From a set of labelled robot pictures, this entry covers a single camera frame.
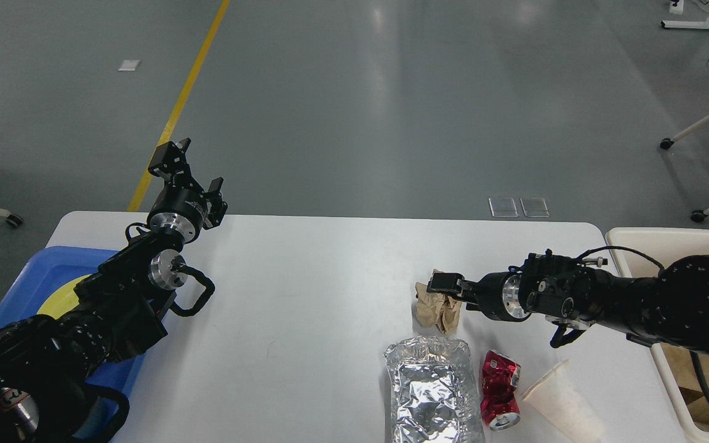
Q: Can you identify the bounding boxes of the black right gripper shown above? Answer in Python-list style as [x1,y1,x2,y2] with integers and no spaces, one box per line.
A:
[426,270,530,322]

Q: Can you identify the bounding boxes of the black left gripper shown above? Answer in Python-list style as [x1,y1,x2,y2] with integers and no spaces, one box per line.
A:
[146,138,228,244]

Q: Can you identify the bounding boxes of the brown paper ball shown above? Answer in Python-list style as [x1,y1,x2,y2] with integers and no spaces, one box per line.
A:
[415,281,461,335]

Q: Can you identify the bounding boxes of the yellow plastic plate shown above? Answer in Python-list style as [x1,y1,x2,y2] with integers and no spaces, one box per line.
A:
[37,274,90,319]

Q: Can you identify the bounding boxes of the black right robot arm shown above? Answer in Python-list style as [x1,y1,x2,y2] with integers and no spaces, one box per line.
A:
[426,250,709,403]

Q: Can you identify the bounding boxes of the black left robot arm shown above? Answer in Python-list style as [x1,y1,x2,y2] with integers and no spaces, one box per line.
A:
[0,138,228,442]

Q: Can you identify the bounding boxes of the aluminium foil tray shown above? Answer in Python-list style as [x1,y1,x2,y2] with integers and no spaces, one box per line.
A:
[383,335,485,442]

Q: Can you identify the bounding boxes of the crushed red soda can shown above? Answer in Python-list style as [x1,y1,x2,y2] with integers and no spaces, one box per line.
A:
[480,349,521,432]

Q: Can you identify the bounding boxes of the white paper cup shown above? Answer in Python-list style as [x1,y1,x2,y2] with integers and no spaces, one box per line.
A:
[521,359,607,442]

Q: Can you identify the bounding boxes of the beige plastic bin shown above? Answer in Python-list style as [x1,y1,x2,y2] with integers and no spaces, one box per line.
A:
[606,228,709,442]

